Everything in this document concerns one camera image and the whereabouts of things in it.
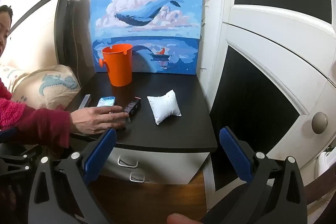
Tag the white plastic object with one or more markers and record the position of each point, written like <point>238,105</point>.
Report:
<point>326,161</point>

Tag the person's left forearm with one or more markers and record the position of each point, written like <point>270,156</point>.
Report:
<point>39,121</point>

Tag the black top white nightstand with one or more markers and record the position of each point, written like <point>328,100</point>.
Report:
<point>162,163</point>

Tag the round beige door knob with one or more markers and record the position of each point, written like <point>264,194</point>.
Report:
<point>319,123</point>

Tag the silver nail file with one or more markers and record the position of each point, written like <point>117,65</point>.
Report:
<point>84,102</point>

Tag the blue tissue packet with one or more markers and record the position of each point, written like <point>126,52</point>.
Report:
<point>106,102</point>

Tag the whale painting on canvas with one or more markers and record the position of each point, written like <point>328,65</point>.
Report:
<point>157,37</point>

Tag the black rectangular box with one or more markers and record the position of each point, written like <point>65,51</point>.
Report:
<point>132,107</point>

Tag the person's left hand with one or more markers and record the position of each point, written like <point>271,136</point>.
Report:
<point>94,120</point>

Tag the person's right hand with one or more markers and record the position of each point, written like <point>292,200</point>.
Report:
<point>183,219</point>

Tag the person's head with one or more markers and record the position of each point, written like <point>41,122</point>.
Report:
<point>4,27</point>

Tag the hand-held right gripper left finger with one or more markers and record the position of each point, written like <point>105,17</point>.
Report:
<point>99,155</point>

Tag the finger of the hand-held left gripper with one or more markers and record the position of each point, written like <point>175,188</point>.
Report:
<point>8,134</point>
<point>18,161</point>

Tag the dinosaur print pillow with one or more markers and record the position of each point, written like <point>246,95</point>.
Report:
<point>47,85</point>

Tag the orange plastic cup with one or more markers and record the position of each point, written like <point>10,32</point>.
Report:
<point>118,69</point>

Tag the white patterned cloth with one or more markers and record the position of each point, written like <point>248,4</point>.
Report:
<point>10,74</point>

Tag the small white pillow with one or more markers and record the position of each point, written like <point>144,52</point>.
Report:
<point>164,107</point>

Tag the white panelled door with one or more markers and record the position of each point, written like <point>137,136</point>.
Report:
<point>288,56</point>

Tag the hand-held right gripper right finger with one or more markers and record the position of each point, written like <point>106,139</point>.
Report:
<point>236,155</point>

